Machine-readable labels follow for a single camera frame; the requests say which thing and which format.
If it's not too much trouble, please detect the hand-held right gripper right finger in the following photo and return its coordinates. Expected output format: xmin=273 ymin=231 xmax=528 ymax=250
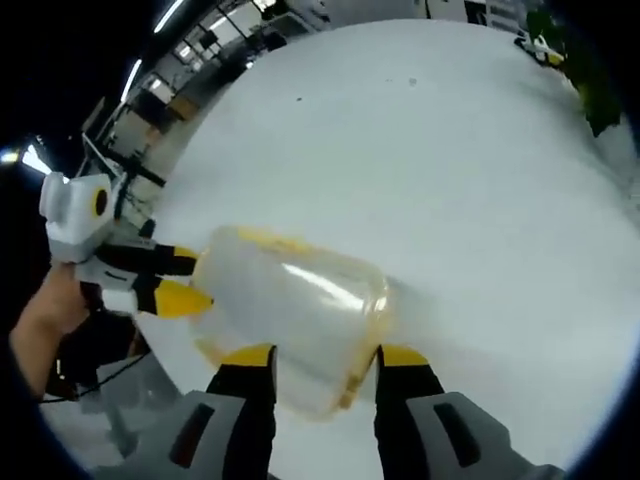
xmin=373 ymin=344 xmax=567 ymax=480

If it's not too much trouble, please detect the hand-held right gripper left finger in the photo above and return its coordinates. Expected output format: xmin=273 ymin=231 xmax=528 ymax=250
xmin=96 ymin=343 xmax=279 ymax=480

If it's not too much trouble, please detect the clear container with yellow buckles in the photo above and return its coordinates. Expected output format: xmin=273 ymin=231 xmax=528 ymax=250
xmin=188 ymin=224 xmax=392 ymax=427

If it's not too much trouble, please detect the person's left hand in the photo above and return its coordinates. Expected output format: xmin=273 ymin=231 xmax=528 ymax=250
xmin=35 ymin=260 xmax=96 ymax=327

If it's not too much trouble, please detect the long ceiling light strip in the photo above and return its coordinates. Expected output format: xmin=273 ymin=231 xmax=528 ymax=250
xmin=121 ymin=58 xmax=144 ymax=102
xmin=0 ymin=144 xmax=45 ymax=175
xmin=152 ymin=0 xmax=187 ymax=34

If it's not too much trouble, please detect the green potted plant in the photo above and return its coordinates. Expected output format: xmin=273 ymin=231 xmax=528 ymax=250
xmin=524 ymin=8 xmax=625 ymax=139

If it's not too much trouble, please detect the spare hand-held gripper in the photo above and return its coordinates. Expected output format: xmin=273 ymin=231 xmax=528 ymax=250
xmin=516 ymin=31 xmax=567 ymax=67

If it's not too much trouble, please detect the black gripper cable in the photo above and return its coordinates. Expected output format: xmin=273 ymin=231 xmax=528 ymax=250
xmin=39 ymin=349 xmax=152 ymax=402

